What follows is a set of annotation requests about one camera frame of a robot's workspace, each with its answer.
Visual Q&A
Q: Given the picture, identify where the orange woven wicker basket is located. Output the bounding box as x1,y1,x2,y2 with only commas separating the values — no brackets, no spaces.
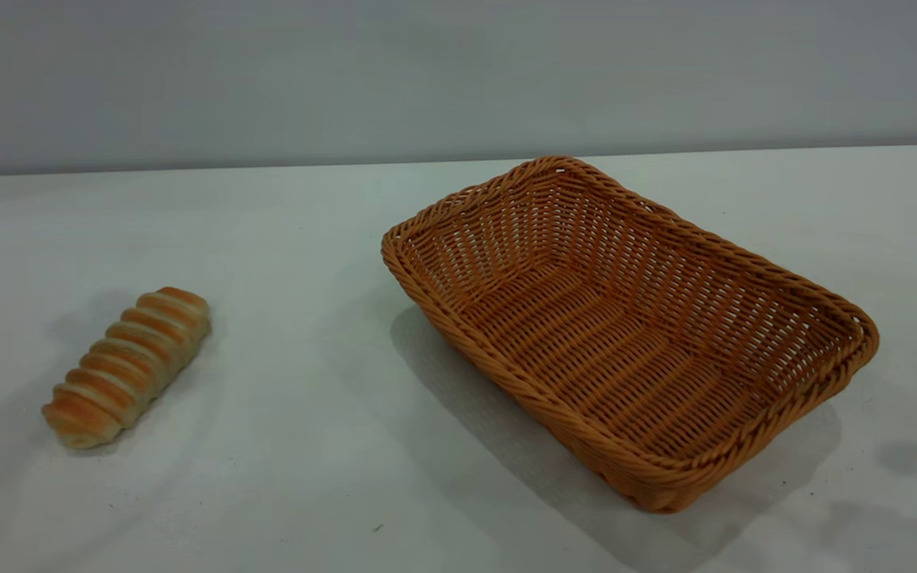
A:
381,155,880,513

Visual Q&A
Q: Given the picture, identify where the ridged golden bread roll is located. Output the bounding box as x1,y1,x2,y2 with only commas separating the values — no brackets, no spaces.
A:
42,286,213,451

